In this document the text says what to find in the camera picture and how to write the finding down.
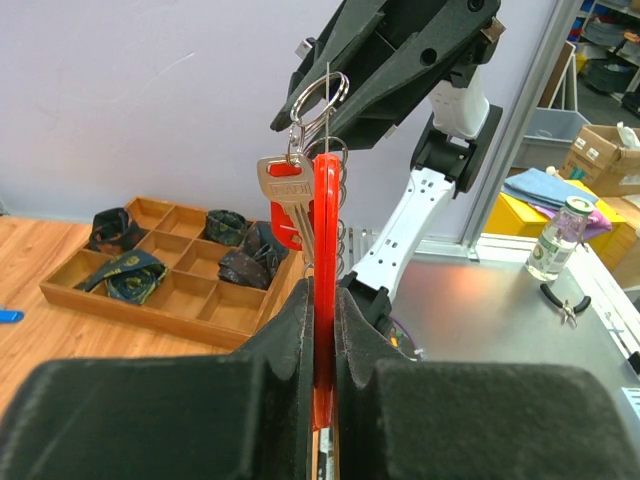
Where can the blue key tag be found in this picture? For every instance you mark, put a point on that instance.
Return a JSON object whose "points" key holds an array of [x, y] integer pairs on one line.
{"points": [[10, 316]]}

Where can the wooden compartment tray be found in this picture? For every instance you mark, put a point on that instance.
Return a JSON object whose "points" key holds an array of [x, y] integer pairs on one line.
{"points": [[214, 294]]}

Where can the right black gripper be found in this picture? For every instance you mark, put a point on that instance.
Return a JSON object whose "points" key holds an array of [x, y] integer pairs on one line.
{"points": [[383, 58]]}

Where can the cardboard box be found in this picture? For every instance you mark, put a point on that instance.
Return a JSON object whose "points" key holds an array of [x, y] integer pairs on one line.
{"points": [[599, 159]]}

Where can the black handled pliers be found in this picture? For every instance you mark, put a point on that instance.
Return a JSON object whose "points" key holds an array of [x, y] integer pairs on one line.
{"points": [[569, 312]]}

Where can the dark rolled necktie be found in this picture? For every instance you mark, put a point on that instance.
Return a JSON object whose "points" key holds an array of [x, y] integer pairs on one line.
{"points": [[114, 231]]}

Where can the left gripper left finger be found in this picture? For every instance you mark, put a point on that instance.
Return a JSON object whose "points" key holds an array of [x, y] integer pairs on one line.
{"points": [[243, 415]]}

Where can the blue folded cloth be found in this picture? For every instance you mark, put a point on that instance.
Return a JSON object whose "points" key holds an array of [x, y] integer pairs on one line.
{"points": [[537, 187]]}

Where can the dark patterned necktie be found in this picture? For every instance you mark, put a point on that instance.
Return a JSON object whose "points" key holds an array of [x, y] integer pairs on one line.
{"points": [[130, 277]]}

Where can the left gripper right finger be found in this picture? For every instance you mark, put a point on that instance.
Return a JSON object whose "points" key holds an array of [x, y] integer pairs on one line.
{"points": [[404, 419]]}

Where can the grey plastic crate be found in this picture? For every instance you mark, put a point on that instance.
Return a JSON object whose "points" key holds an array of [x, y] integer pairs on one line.
{"points": [[548, 138]]}

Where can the silver key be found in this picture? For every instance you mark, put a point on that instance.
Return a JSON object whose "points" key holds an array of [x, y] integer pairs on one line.
{"points": [[287, 182]]}

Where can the clear plastic bottle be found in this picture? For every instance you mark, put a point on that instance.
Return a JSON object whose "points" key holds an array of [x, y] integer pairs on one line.
{"points": [[559, 239]]}

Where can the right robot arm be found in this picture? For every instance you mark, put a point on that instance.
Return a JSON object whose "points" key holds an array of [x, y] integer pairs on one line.
{"points": [[441, 168]]}

